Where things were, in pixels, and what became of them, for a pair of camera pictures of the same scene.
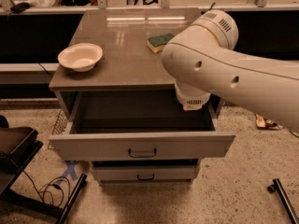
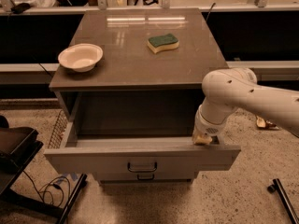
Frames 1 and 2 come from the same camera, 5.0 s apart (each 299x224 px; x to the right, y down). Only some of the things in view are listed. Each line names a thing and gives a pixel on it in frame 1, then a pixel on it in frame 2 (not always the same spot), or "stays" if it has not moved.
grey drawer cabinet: x=123 y=114 stays
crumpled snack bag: x=264 y=123 stays
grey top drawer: x=137 y=125 -> x=68 y=151
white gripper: x=193 y=99 -> x=207 y=127
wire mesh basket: x=60 y=127 stays
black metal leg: x=277 y=187 stays
